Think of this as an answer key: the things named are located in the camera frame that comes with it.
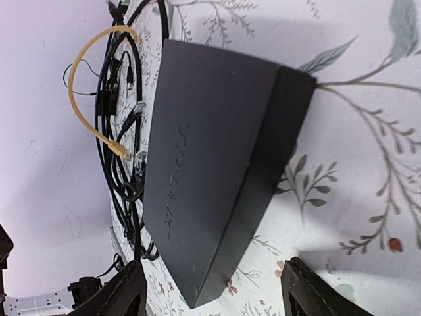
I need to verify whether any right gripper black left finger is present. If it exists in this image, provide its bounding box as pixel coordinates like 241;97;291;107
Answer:
70;260;147;316

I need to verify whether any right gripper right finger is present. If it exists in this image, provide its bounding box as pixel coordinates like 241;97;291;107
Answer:
281;257;372;316

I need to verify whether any yellow ethernet cable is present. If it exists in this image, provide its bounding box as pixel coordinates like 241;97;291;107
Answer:
67;24;139;162

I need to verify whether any black network switch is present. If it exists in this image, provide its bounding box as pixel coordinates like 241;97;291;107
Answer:
143;40;316;309

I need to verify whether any black power adapter plug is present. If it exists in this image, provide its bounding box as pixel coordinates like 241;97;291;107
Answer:
73;57;120;116

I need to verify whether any black cable bundle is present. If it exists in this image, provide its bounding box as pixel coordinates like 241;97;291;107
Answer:
93;0;170;263

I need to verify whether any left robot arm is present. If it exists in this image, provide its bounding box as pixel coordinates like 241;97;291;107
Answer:
1;253;125;315

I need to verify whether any floral table mat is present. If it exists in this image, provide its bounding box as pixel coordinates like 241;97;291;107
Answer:
144;1;420;315

